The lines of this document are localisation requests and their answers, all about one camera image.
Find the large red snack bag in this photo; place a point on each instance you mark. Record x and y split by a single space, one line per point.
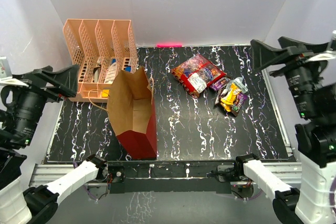
197 74

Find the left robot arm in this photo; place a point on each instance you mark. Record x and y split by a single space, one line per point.
24 97

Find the pink marker strip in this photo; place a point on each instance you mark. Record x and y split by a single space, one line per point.
169 44

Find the orange plastic file organizer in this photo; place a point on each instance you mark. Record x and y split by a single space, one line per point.
90 39

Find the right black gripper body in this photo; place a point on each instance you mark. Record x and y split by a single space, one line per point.
318 48

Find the yellow sticky note pad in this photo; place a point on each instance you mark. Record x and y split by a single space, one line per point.
105 93

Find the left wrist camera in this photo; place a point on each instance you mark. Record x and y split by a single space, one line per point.
5 70

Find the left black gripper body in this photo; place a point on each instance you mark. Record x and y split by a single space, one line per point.
47 91

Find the silver snack packet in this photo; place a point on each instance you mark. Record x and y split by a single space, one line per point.
239 83

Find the brown chocolate candy packet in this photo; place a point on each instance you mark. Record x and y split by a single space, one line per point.
219 95

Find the purple candy bar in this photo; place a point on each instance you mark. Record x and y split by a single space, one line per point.
238 103

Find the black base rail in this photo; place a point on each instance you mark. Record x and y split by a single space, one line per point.
178 176

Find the yellow snack packet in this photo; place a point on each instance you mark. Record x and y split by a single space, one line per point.
227 101

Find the small purple white candy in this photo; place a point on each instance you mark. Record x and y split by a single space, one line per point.
220 83

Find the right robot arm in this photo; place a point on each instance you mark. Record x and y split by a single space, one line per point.
314 201

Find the red paper bag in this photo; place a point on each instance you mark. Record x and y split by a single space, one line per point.
131 112

